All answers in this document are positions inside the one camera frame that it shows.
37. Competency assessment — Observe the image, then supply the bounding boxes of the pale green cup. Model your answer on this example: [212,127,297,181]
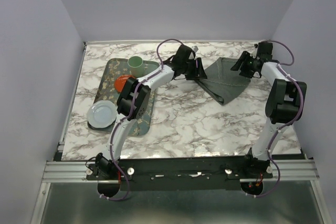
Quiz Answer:
[128,56,144,78]

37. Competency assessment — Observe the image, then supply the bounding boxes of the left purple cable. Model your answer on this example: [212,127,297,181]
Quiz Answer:
[98,39,186,201]

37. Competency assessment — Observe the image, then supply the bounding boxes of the grey cloth napkin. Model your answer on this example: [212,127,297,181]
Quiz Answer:
[195,57,251,105]

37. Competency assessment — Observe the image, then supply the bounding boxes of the aluminium frame rail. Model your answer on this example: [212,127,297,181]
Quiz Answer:
[43,160,99,183]

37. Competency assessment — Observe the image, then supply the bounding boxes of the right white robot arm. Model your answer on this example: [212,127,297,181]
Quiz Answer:
[231,40,307,178]

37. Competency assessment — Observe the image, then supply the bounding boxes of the purple cable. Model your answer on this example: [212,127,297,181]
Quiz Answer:
[245,40,305,198]
[98,39,186,201]

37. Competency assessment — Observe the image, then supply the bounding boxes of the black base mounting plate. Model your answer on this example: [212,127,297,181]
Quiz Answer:
[87,154,272,191]

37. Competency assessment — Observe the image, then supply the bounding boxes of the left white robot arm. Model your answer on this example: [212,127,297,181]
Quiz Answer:
[95,44,207,179]

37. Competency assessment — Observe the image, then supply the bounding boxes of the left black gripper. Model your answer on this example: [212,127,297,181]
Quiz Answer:
[181,58,207,81]

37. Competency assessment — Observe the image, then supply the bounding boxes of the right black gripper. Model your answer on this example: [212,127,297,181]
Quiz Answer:
[229,51,257,79]

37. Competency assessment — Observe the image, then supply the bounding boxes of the white scalloped plate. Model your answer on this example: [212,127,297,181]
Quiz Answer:
[87,100,117,129]

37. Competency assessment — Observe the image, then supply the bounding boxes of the red saucer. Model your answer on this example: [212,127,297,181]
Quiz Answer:
[114,74,136,93]

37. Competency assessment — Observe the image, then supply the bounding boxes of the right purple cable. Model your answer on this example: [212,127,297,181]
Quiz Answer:
[245,40,305,198]

